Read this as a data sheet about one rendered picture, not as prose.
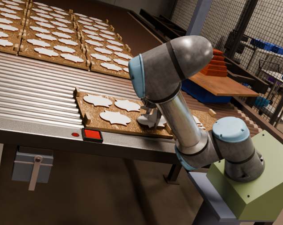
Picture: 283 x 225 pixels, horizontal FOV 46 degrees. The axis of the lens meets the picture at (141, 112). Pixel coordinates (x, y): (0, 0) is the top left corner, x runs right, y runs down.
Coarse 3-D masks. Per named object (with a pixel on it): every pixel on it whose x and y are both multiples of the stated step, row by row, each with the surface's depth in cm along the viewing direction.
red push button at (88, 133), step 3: (84, 129) 131; (87, 132) 130; (90, 132) 131; (93, 132) 131; (96, 132) 132; (87, 135) 128; (90, 135) 129; (93, 135) 129; (96, 135) 130; (99, 135) 131
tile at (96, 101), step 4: (84, 96) 157; (88, 96) 158; (92, 96) 160; (96, 96) 162; (100, 96) 163; (84, 100) 154; (88, 100) 154; (92, 100) 156; (96, 100) 157; (100, 100) 159; (104, 100) 160; (108, 100) 162; (96, 104) 153; (100, 104) 154; (104, 104) 156; (108, 104) 157
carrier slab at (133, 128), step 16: (80, 96) 158; (80, 112) 144; (96, 112) 147; (128, 112) 158; (144, 112) 165; (96, 128) 135; (112, 128) 138; (128, 128) 143; (144, 128) 148; (160, 128) 154
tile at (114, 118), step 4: (104, 112) 148; (108, 112) 149; (112, 112) 150; (116, 112) 152; (100, 116) 143; (104, 116) 144; (108, 116) 146; (112, 116) 147; (116, 116) 148; (120, 116) 150; (124, 116) 151; (104, 120) 142; (108, 120) 142; (112, 120) 143; (116, 120) 145; (120, 120) 146; (124, 120) 147; (128, 120) 148; (112, 124) 141; (116, 124) 143; (120, 124) 143; (124, 124) 143
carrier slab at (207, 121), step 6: (156, 108) 175; (192, 114) 184; (198, 114) 187; (204, 114) 190; (204, 120) 182; (210, 120) 185; (216, 120) 188; (204, 126) 173; (210, 126) 176; (174, 138) 151
